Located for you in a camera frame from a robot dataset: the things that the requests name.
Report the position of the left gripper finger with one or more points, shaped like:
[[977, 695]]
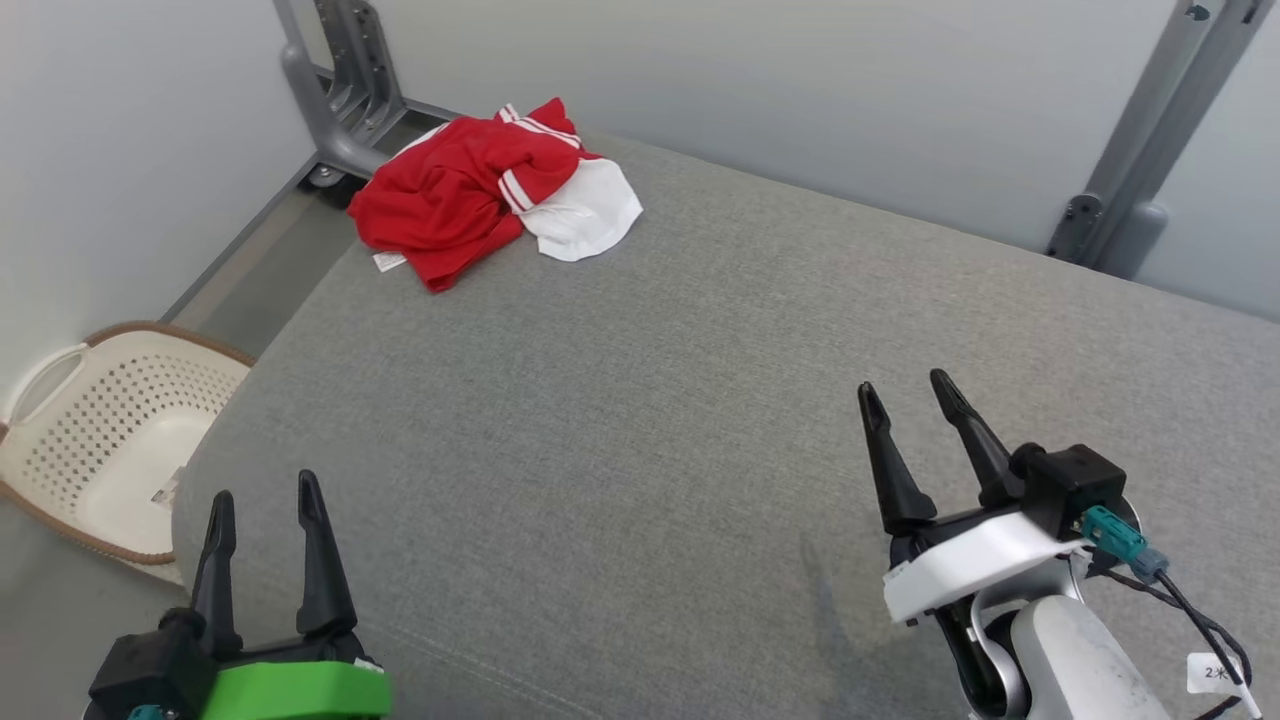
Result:
[[322, 580], [215, 580]]

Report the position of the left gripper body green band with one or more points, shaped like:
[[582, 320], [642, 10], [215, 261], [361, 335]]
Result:
[[300, 690]]

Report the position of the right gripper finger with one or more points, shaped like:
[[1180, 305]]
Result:
[[895, 480], [985, 455]]

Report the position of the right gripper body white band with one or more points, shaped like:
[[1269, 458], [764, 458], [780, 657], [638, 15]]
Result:
[[960, 565]]

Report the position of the red jersey with white sleeves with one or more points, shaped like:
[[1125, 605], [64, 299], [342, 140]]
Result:
[[450, 200]]

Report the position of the cream perforated laundry basket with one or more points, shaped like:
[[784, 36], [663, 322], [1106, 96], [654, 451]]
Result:
[[110, 450]]

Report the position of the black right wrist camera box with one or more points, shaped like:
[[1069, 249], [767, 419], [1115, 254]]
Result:
[[1070, 485]]

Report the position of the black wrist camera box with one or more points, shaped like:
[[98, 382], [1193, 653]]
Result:
[[1070, 485], [150, 670]]

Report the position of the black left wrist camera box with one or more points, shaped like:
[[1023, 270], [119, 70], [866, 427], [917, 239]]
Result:
[[150, 670]]

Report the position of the grey metal post with bracket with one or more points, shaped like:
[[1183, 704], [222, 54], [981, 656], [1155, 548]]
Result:
[[1150, 150]]

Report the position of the grey metal frame with caster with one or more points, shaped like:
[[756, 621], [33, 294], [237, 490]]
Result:
[[350, 90]]

